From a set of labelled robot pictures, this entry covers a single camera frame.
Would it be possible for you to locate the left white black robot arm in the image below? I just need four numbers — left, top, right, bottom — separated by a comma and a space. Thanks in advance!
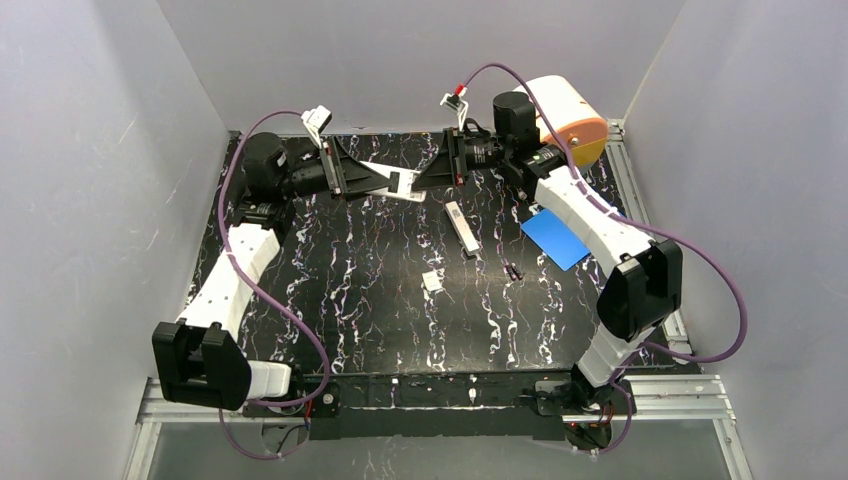
152, 132, 397, 411

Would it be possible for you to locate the white cylindrical drum box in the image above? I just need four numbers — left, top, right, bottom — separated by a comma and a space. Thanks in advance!
527, 75, 608, 172

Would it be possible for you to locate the blue square plate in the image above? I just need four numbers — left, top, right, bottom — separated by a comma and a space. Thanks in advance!
521, 209, 590, 271

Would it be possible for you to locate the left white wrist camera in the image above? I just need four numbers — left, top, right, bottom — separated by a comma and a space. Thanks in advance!
301, 105, 332, 148

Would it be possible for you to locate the small white battery cover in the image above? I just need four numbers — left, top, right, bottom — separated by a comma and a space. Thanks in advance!
422, 269, 443, 292

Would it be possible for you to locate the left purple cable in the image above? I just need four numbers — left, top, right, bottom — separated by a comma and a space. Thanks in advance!
217, 109, 333, 462

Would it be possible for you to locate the red white remote control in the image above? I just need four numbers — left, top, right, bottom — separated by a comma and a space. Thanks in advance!
365, 162, 426, 203

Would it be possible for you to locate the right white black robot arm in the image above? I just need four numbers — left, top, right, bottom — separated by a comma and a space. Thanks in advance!
413, 85, 683, 456

